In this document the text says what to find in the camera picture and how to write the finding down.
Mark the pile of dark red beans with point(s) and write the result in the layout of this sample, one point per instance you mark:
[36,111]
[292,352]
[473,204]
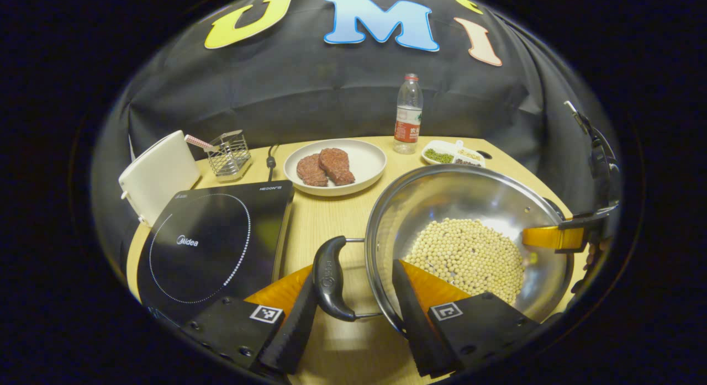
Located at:
[468,162]

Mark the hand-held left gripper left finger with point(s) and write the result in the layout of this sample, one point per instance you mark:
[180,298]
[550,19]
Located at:
[293,335]

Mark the pink striped stick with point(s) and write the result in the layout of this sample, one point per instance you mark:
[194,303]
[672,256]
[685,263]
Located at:
[196,141]

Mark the black induction cooktop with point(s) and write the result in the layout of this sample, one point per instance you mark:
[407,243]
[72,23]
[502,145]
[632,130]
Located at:
[210,241]

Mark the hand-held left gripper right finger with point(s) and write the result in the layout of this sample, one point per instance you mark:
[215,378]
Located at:
[420,330]

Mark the white toaster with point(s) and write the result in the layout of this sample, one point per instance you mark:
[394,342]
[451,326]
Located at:
[160,175]

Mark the pile of green beans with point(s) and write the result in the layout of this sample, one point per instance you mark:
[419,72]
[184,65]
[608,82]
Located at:
[439,156]

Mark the white round plate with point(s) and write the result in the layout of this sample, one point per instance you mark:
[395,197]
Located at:
[365,158]

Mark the raw red steak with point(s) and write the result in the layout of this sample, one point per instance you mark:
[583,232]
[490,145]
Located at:
[311,171]
[337,165]

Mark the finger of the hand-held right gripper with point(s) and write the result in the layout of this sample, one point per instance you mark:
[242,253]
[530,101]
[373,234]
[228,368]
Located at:
[552,238]

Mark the clear plastic water bottle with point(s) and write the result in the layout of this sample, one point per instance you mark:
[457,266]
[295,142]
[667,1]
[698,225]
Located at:
[407,131]

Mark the white divided dish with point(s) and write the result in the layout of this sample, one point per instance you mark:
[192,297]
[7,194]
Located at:
[442,143]

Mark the pile of soybeans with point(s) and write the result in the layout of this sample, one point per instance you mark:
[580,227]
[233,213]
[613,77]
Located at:
[469,252]

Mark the pile of pale small beans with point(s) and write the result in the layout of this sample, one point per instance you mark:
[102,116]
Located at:
[469,153]

